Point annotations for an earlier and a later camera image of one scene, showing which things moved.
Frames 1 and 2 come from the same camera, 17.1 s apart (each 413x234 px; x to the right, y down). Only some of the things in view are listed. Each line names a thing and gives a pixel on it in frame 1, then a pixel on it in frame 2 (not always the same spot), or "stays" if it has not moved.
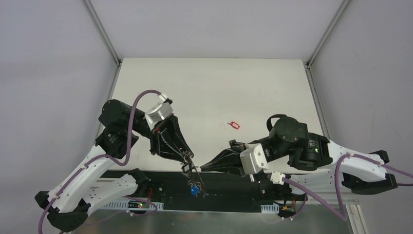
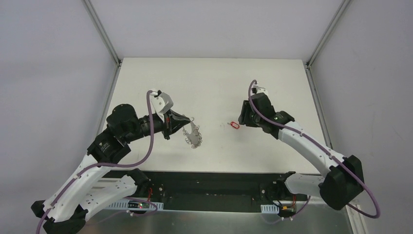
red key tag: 234,125 stays
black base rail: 272,191 stays
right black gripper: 237,155 -> 246,113
